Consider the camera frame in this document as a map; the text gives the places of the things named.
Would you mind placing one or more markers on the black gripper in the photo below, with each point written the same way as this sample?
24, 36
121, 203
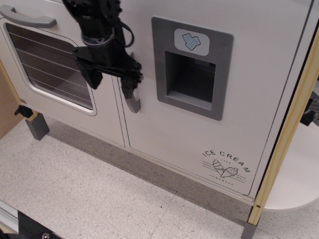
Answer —
104, 55

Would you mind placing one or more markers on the grey fridge door handle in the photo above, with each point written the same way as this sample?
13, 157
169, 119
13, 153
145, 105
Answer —
130, 79

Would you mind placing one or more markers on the white toy fridge door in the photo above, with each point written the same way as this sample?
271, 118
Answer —
271, 40

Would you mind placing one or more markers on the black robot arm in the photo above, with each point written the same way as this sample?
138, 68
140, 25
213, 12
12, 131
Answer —
96, 18

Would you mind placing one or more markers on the white toy oven door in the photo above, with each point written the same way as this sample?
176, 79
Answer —
43, 71

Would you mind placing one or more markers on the grey ice dispenser panel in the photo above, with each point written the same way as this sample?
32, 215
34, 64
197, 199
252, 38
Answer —
192, 66

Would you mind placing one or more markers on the grey left foot cap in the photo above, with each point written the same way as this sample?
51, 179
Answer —
38, 127

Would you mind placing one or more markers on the grey foot cap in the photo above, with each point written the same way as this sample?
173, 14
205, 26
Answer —
38, 127
248, 231

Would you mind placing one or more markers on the black clamp knob left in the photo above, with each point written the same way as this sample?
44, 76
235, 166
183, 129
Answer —
24, 111

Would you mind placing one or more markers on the left wooden side panel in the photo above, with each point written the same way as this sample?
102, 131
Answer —
8, 105

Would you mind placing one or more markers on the grey right foot cap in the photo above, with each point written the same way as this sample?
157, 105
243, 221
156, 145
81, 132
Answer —
248, 231

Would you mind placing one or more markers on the black clamp right edge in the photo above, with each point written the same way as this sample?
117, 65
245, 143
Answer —
311, 112

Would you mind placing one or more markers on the white round table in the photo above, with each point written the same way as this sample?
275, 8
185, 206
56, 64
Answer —
297, 183

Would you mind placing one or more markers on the grey oven door handle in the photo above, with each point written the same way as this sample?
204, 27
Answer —
8, 12

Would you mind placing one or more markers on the aluminium rail bottom left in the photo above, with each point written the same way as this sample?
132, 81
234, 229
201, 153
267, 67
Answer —
8, 217

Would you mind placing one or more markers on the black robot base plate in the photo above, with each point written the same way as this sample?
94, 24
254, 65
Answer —
29, 229

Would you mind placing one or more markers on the right wooden cabinet post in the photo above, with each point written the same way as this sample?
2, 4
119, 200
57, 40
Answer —
300, 99

